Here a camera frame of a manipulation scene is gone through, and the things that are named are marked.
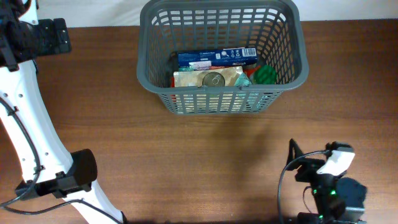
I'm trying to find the green lid jar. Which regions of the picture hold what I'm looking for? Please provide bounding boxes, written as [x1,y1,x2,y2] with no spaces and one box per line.
[251,65,277,85]

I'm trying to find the mint green wipes packet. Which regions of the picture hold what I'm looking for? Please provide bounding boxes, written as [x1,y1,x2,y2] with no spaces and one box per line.
[233,73,268,108]

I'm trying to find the orange spaghetti packet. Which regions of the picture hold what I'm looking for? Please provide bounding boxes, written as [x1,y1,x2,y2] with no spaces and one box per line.
[169,64,261,108]

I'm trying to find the metal tin can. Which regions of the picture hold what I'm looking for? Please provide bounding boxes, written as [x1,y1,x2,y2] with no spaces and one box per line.
[202,72,226,87]

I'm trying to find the grey plastic laundry basket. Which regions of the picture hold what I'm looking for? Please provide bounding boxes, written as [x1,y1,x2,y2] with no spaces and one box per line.
[136,0,309,114]

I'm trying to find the beige grain bag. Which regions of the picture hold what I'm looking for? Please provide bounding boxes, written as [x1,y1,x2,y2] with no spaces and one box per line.
[174,66,244,87]

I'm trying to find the blue tissue box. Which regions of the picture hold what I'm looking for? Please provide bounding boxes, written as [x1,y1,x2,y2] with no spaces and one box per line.
[177,47,257,71]

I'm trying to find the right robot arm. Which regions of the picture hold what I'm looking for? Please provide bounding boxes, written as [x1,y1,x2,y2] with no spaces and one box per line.
[282,139,368,224]

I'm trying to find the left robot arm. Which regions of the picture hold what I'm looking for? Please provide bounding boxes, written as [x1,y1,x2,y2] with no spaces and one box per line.
[1,0,127,223]

